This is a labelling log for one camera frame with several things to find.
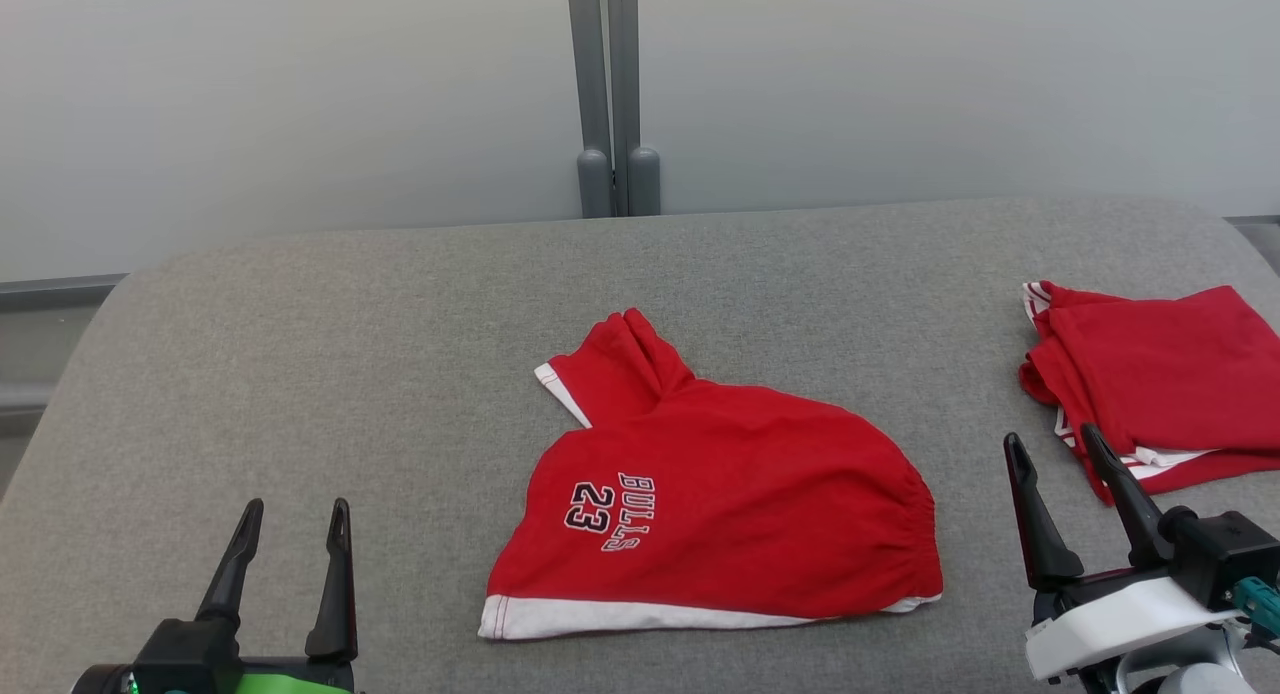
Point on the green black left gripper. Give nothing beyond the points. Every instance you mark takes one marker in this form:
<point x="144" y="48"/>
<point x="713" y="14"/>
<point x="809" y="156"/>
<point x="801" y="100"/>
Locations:
<point x="300" y="682"/>

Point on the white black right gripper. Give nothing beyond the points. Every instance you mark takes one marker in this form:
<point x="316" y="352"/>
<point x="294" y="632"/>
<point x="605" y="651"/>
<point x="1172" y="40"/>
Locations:
<point x="1110" y="624"/>

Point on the red white basketball jersey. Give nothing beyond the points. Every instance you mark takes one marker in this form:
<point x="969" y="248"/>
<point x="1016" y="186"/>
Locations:
<point x="1160" y="364"/>

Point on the red white basketball shorts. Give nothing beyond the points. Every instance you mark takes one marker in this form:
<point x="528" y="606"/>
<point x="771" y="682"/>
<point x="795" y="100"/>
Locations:
<point x="750" y="494"/>

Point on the grey metal tube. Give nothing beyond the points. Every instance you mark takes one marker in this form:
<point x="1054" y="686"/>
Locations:
<point x="20" y="399"/>

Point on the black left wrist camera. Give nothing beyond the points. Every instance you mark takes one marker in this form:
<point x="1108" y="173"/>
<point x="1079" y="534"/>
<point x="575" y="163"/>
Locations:
<point x="185" y="654"/>

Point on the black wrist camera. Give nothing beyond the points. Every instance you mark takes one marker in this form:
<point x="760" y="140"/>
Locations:
<point x="1225" y="559"/>
<point x="185" y="654"/>

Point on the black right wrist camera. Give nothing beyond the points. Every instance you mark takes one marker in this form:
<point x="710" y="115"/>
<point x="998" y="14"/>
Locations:
<point x="1225" y="559"/>

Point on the grey metal partition post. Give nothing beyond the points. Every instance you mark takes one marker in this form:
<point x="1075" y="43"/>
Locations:
<point x="590" y="74"/>

